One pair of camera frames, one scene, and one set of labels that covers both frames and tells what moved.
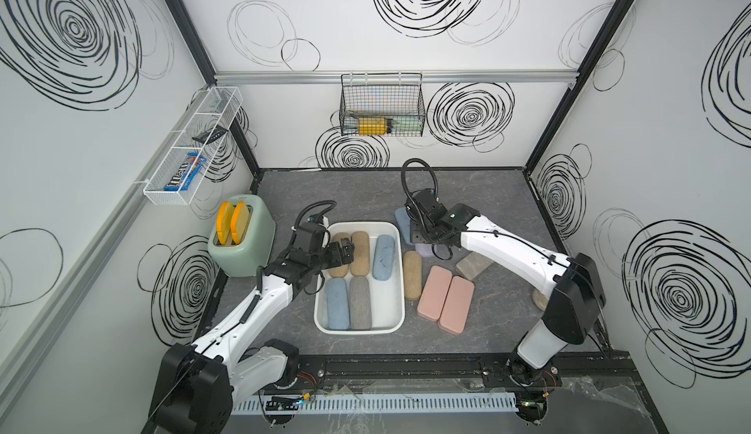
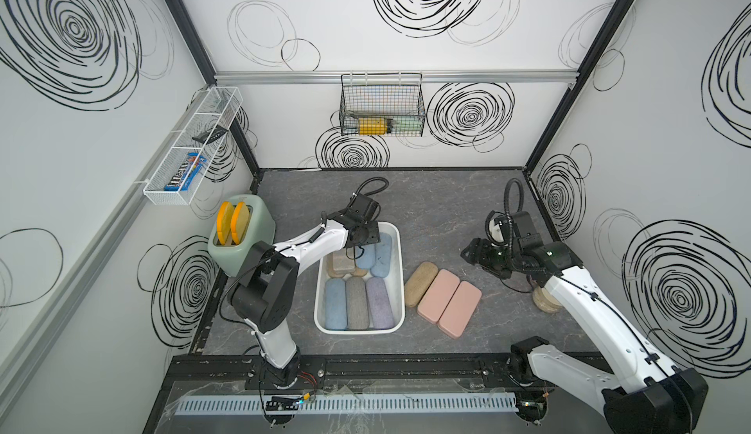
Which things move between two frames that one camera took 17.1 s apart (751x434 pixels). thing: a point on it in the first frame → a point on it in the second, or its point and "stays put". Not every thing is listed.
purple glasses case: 424,249 → 379,303
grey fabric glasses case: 359,303 stays put
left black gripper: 336,258 → 374,234
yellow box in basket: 373,126 stays put
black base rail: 581,373 stays put
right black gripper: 418,227 → 477,252
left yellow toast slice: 224,221 stays put
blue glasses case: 336,304 stays put
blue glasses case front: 383,257 stays put
